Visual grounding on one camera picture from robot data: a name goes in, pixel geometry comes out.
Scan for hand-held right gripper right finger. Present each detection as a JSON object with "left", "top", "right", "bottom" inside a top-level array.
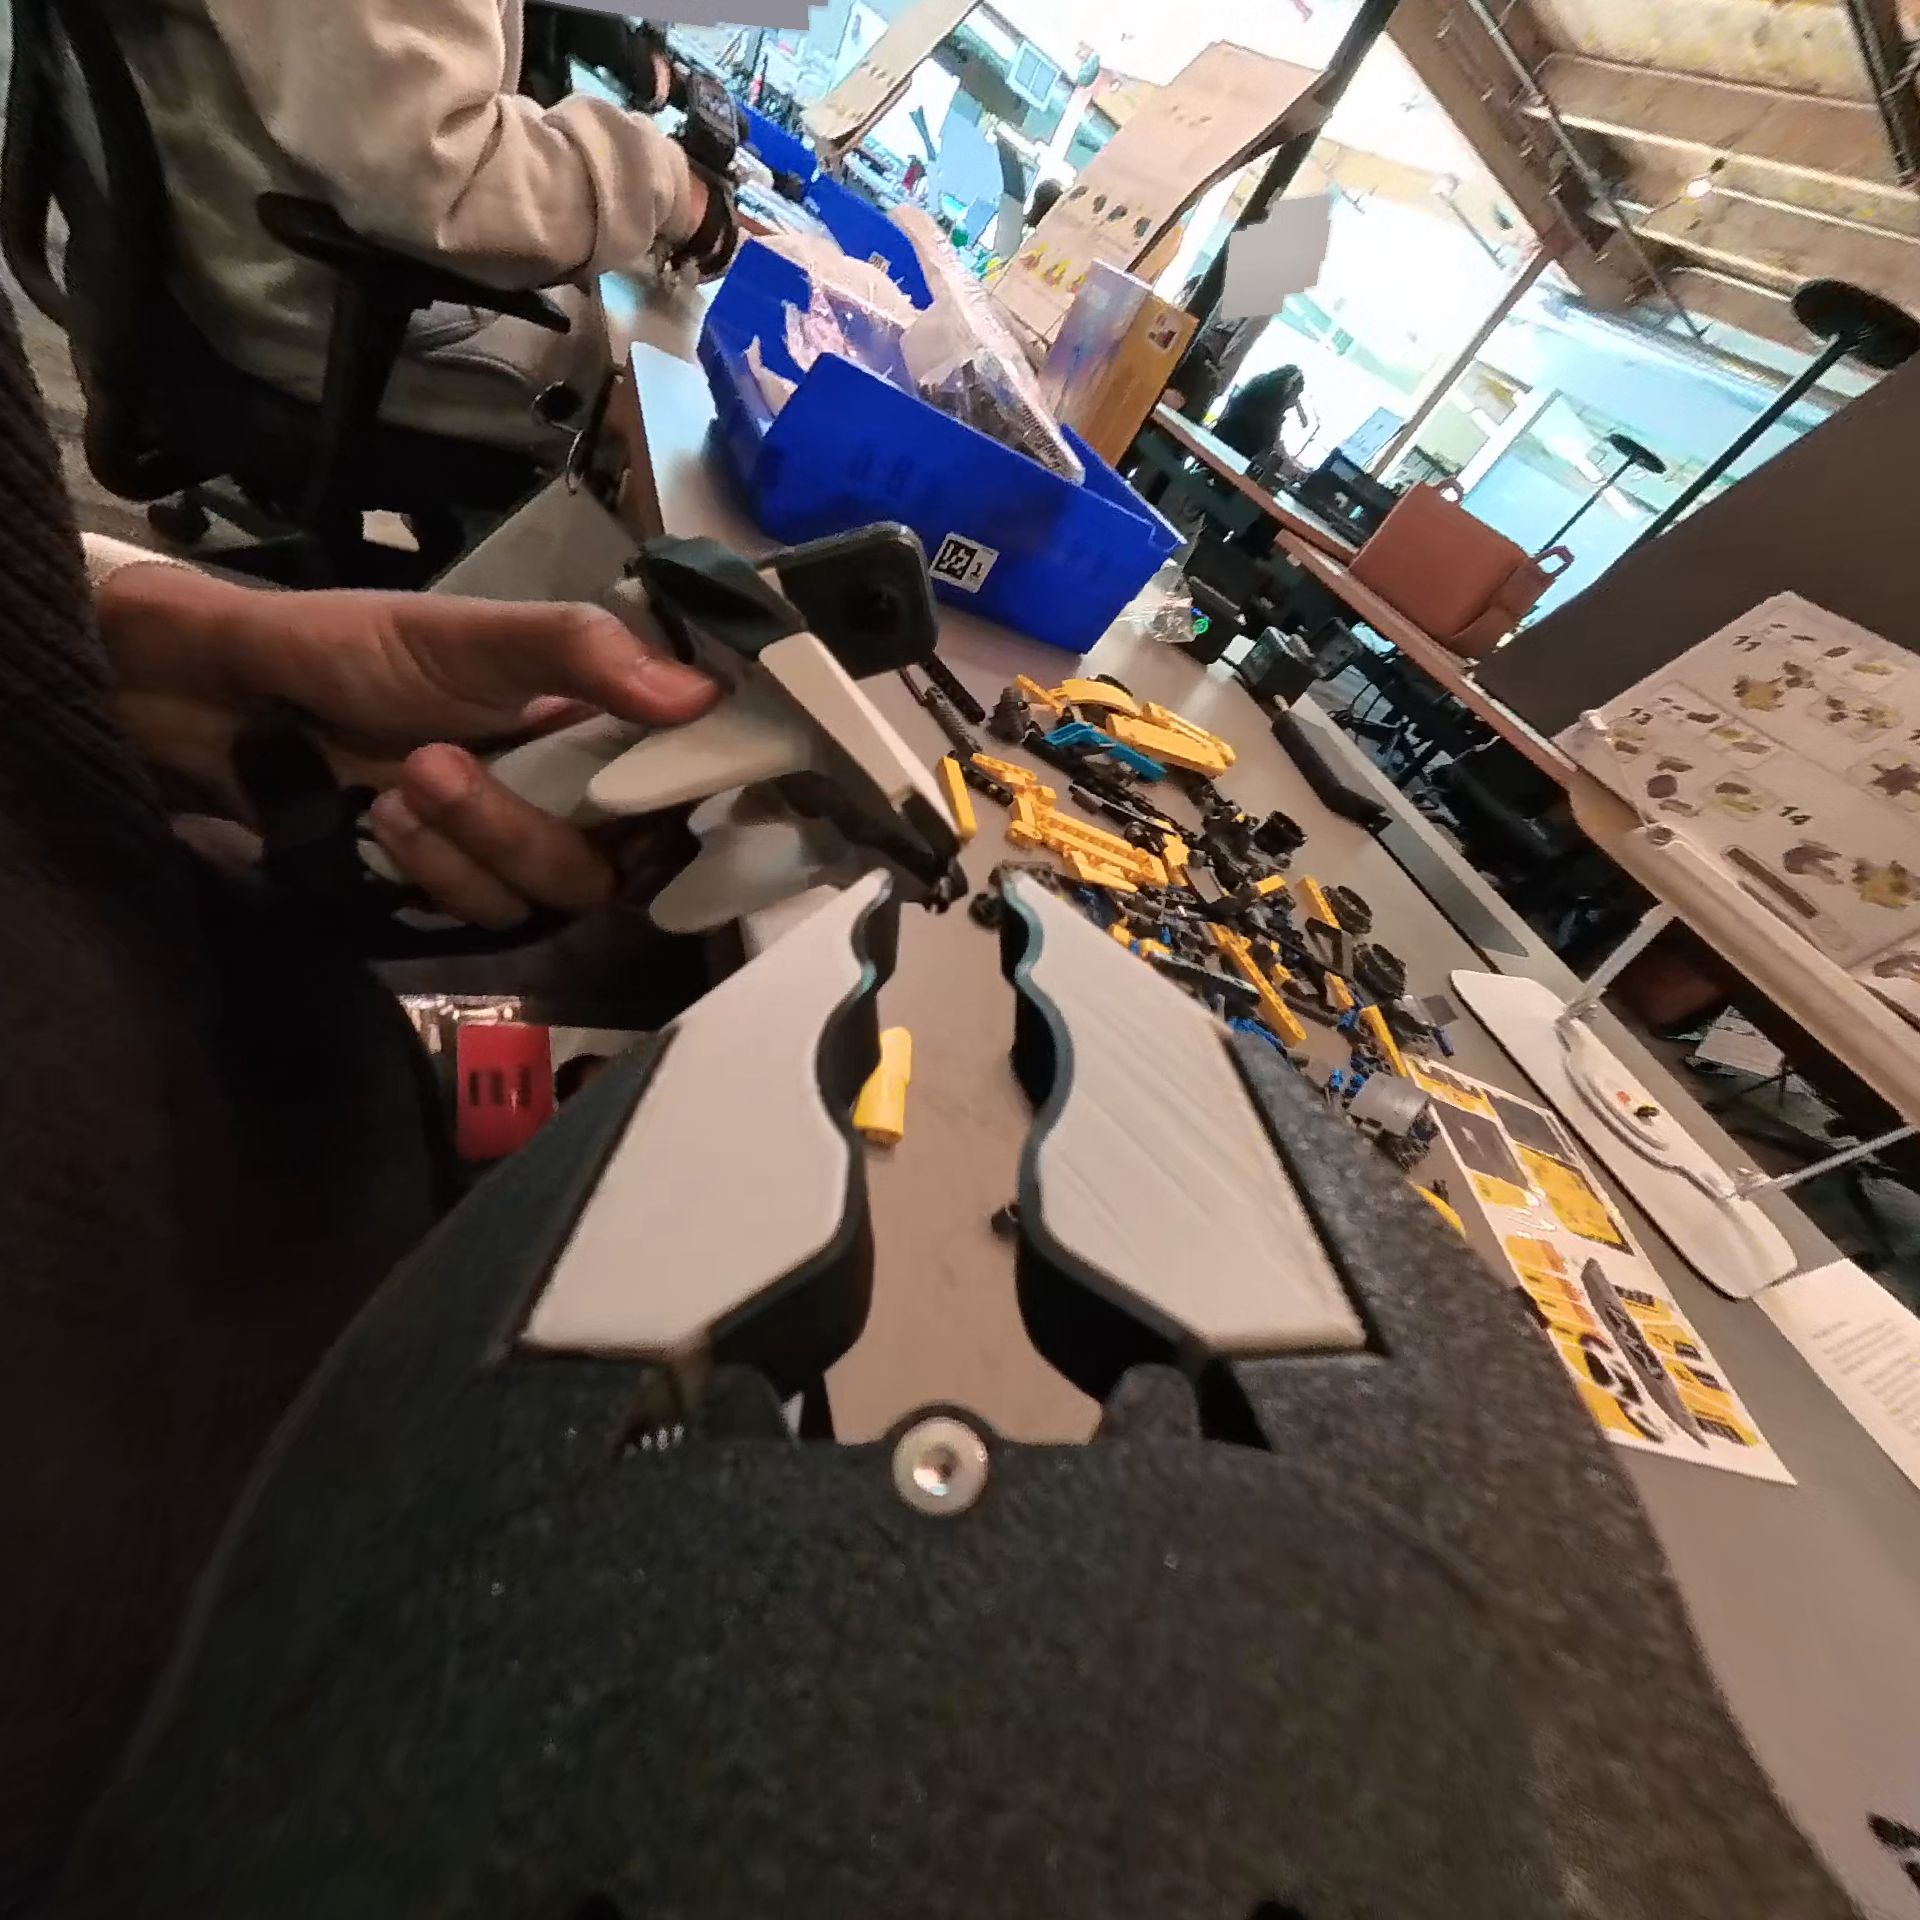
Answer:
[{"left": 996, "top": 872, "right": 1368, "bottom": 1398}]

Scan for white booklet stand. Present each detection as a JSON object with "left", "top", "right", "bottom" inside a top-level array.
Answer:
[{"left": 1451, "top": 779, "right": 1920, "bottom": 1306}]

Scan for blue plastic bin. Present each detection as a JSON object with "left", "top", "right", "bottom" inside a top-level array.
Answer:
[
  {"left": 696, "top": 232, "right": 1186, "bottom": 657},
  {"left": 736, "top": 105, "right": 935, "bottom": 305}
]

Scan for open instruction booklet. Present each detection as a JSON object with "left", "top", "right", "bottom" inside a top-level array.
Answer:
[{"left": 1558, "top": 593, "right": 1920, "bottom": 1025}]

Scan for pile of toy building pieces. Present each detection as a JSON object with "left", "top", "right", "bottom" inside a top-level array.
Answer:
[{"left": 900, "top": 660, "right": 1464, "bottom": 1176}]

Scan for cardboard sheet with pieces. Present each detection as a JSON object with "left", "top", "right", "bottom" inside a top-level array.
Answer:
[
  {"left": 989, "top": 36, "right": 1331, "bottom": 350},
  {"left": 802, "top": 0, "right": 986, "bottom": 154}
]

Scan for brown cardboard box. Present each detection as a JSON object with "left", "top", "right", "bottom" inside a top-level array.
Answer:
[{"left": 1039, "top": 259, "right": 1203, "bottom": 472}]

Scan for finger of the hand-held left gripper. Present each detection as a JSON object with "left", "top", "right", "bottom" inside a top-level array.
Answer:
[
  {"left": 646, "top": 786, "right": 902, "bottom": 935},
  {"left": 748, "top": 632, "right": 968, "bottom": 904}
]

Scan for black office chair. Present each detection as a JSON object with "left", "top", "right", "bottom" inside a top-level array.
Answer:
[{"left": 0, "top": 0, "right": 620, "bottom": 590}]

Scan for brown leather bag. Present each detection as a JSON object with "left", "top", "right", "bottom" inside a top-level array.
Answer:
[{"left": 1347, "top": 481, "right": 1576, "bottom": 666}]

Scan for black pole lamp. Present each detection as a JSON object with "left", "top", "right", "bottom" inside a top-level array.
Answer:
[
  {"left": 1628, "top": 278, "right": 1920, "bottom": 558},
  {"left": 1536, "top": 430, "right": 1670, "bottom": 561}
]

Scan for small yellow connector piece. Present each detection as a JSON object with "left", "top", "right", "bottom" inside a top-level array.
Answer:
[{"left": 853, "top": 1026, "right": 914, "bottom": 1147}]

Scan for clear bags of pieces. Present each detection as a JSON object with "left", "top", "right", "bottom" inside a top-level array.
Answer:
[{"left": 780, "top": 201, "right": 1090, "bottom": 484}]

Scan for flat black box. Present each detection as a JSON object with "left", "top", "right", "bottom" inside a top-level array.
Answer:
[{"left": 1269, "top": 704, "right": 1402, "bottom": 836}]

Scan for white paper sheet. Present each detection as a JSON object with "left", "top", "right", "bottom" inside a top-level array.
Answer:
[{"left": 1756, "top": 1258, "right": 1920, "bottom": 1490}]

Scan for person's left hand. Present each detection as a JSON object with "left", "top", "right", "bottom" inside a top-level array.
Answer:
[{"left": 94, "top": 575, "right": 722, "bottom": 924}]

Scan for black device with green light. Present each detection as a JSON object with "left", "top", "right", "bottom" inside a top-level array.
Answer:
[{"left": 1178, "top": 586, "right": 1322, "bottom": 706}]

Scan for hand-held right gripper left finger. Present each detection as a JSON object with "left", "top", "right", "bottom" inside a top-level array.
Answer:
[{"left": 517, "top": 872, "right": 902, "bottom": 1398}]

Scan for dark divider panel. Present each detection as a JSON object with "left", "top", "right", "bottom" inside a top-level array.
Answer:
[{"left": 1476, "top": 352, "right": 1920, "bottom": 740}]

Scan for red plastic box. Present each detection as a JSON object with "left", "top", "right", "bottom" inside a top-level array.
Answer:
[{"left": 450, "top": 1020, "right": 558, "bottom": 1166}]

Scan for person's dark knit sweater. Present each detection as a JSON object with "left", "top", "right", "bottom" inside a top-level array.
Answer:
[{"left": 0, "top": 299, "right": 459, "bottom": 1920}]

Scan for yellow sticker sheet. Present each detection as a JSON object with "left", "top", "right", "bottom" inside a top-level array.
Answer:
[{"left": 1407, "top": 1054, "right": 1797, "bottom": 1488}]

